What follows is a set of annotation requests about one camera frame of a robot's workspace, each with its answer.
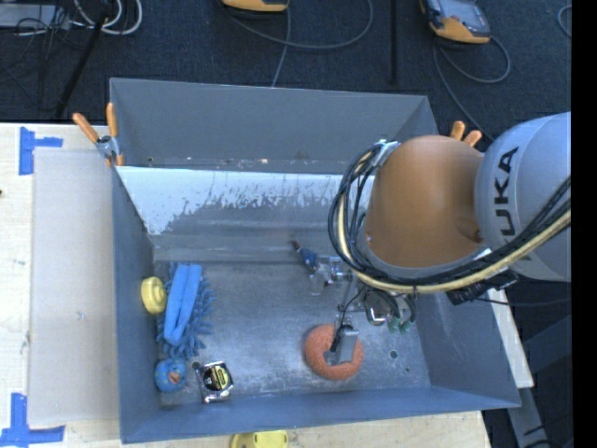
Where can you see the blue ball toy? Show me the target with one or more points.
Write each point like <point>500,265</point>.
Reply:
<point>168,376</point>

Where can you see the black and yellow tape measure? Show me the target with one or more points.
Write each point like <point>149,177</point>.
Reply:
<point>215,378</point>

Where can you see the pale flat board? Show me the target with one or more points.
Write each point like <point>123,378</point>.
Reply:
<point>70,273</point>

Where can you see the small blue and red tool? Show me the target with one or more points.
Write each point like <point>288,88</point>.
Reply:
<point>307,256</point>

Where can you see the black cylinder on white bracket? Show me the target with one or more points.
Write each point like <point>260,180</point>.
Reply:
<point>466,293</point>

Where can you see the blue fringed duster cloth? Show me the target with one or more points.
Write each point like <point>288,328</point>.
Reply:
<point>184,297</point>

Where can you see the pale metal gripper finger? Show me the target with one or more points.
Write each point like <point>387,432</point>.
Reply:
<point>346,345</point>
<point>332,271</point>

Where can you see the grey metal bin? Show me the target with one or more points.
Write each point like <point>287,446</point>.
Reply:
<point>261,306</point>

